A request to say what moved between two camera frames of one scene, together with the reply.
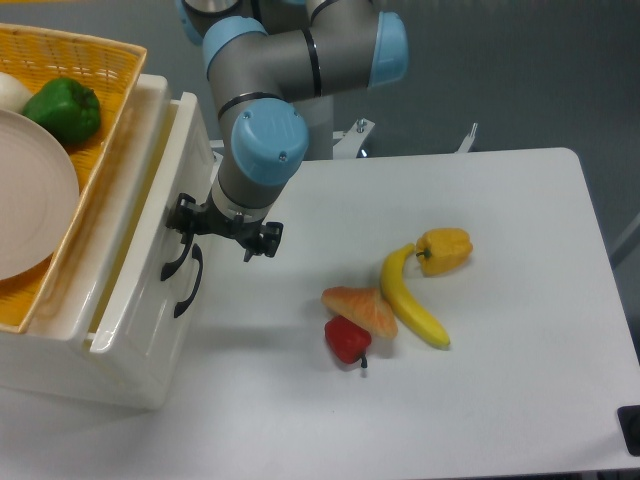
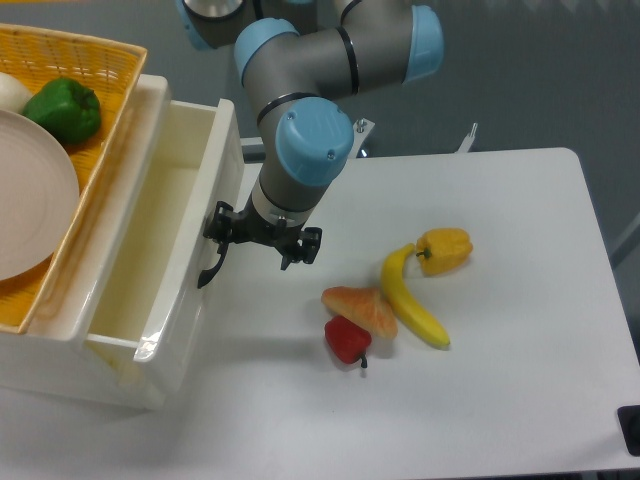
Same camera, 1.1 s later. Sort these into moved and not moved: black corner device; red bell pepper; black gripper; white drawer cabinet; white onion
Moved: black gripper
Not moved: white onion; black corner device; red bell pepper; white drawer cabinet
